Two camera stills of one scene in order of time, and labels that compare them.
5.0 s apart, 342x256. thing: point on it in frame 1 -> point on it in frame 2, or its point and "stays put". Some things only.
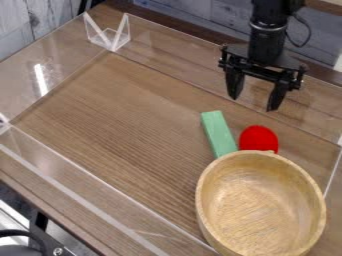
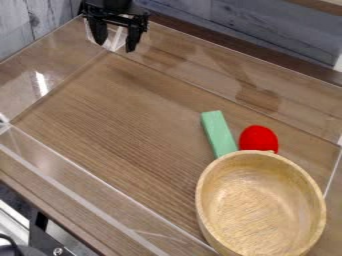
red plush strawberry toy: x=257 y=138 stays put
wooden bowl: x=260 y=205 stays put
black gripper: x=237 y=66 -> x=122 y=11
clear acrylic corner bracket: x=108 y=38 stays put
